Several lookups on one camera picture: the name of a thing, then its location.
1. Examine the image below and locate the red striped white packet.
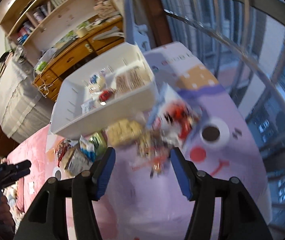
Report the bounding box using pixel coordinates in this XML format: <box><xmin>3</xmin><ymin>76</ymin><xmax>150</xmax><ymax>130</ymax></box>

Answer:
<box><xmin>61</xmin><ymin>147</ymin><xmax>92</xmax><ymax>177</ymax></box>

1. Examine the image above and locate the blue foil snack packet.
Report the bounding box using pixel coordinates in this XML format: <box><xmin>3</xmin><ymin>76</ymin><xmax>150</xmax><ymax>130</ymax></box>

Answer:
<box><xmin>79</xmin><ymin>135</ymin><xmax>96</xmax><ymax>163</ymax></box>

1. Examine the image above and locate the green snack packet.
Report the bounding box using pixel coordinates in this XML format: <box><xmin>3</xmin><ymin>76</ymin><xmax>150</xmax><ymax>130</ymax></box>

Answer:
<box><xmin>89</xmin><ymin>132</ymin><xmax>107</xmax><ymax>155</ymax></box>

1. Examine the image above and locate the small clear candy packet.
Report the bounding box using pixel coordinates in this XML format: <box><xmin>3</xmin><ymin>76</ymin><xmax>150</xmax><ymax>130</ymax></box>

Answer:
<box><xmin>131</xmin><ymin>129</ymin><xmax>179</xmax><ymax>179</ymax></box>

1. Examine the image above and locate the red edged date packet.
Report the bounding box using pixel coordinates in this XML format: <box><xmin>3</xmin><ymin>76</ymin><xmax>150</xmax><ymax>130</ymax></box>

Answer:
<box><xmin>55</xmin><ymin>139</ymin><xmax>78</xmax><ymax>167</ymax></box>

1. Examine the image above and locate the yellow rice cracker packet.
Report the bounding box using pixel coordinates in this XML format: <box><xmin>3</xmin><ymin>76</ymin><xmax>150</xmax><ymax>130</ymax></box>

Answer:
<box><xmin>106</xmin><ymin>119</ymin><xmax>143</xmax><ymax>147</ymax></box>

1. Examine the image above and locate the red white large snack bag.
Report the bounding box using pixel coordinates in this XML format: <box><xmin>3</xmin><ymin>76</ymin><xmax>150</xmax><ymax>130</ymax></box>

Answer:
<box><xmin>146</xmin><ymin>83</ymin><xmax>203</xmax><ymax>146</ymax></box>

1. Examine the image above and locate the clear square cracker packet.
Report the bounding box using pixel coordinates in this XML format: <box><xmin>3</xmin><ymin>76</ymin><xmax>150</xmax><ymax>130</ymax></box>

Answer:
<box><xmin>115</xmin><ymin>66</ymin><xmax>151</xmax><ymax>95</ymax></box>

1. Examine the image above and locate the dark nut candy packet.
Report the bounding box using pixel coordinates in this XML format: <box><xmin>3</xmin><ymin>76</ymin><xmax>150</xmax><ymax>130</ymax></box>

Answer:
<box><xmin>98</xmin><ymin>89</ymin><xmax>115</xmax><ymax>102</ymax></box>

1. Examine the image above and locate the blueberry white snack packet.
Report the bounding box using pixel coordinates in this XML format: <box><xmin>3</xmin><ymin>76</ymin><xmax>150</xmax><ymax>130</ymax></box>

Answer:
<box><xmin>88</xmin><ymin>73</ymin><xmax>106</xmax><ymax>93</ymax></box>

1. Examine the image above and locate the person left hand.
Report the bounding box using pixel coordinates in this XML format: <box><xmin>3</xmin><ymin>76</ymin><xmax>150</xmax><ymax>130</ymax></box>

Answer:
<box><xmin>0</xmin><ymin>195</ymin><xmax>15</xmax><ymax>233</ymax></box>

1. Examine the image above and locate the pink bed blanket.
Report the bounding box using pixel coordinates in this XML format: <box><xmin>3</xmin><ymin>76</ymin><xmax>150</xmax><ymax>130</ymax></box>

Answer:
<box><xmin>7</xmin><ymin>125</ymin><xmax>56</xmax><ymax>213</ymax></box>

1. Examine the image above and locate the cartoon printed table cover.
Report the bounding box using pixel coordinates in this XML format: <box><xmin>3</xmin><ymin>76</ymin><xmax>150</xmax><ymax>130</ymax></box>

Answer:
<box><xmin>42</xmin><ymin>42</ymin><xmax>273</xmax><ymax>240</ymax></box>

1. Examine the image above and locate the lace covered cabinet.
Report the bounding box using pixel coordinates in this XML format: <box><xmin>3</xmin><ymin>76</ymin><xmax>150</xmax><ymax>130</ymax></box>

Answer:
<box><xmin>0</xmin><ymin>57</ymin><xmax>53</xmax><ymax>143</ymax></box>

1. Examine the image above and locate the white plastic storage bin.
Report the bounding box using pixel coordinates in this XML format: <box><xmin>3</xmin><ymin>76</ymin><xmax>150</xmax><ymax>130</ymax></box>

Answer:
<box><xmin>50</xmin><ymin>42</ymin><xmax>158</xmax><ymax>139</ymax></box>

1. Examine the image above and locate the wooden desk with drawers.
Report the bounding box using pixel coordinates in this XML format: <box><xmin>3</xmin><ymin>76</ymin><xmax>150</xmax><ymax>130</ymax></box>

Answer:
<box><xmin>33</xmin><ymin>16</ymin><xmax>124</xmax><ymax>101</ymax></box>

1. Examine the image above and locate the grey office chair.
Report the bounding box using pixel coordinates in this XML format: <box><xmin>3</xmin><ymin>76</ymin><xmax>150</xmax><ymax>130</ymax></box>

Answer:
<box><xmin>123</xmin><ymin>0</ymin><xmax>155</xmax><ymax>52</ymax></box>

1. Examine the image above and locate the wooden bookshelf with books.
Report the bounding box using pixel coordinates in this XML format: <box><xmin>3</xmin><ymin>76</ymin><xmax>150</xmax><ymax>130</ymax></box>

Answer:
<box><xmin>0</xmin><ymin>0</ymin><xmax>123</xmax><ymax>64</ymax></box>

